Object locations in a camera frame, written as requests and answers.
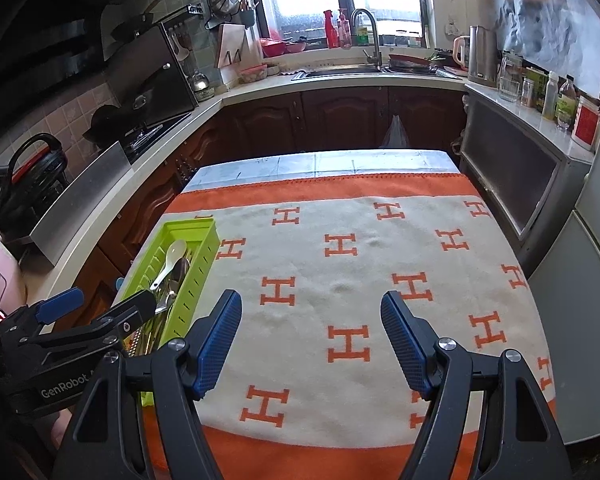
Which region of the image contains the white ceramic soup spoon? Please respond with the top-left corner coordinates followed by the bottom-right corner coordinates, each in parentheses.
top-left (149, 240), bottom-right (187, 292)

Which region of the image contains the steel kettle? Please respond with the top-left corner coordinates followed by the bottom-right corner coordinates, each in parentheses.
top-left (468, 25), bottom-right (498, 88)

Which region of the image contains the large steel spoon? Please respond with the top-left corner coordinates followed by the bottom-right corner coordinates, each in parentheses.
top-left (155, 257), bottom-right (189, 315)

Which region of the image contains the kitchen faucet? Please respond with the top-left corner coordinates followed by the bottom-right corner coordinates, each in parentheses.
top-left (350, 8), bottom-right (382, 70)

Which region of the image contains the lime green utensil tray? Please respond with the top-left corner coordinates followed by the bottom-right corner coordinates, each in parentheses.
top-left (116, 216), bottom-right (222, 409)

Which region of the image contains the black round pan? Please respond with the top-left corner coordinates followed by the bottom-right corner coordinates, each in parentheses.
top-left (0, 132), bottom-right (68, 237)

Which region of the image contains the red labelled jar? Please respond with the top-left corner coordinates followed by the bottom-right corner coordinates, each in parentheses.
top-left (571, 96), bottom-right (600, 152)

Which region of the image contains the orange white H-pattern cloth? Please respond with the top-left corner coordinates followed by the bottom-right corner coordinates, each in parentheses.
top-left (166, 174), bottom-right (555, 479)

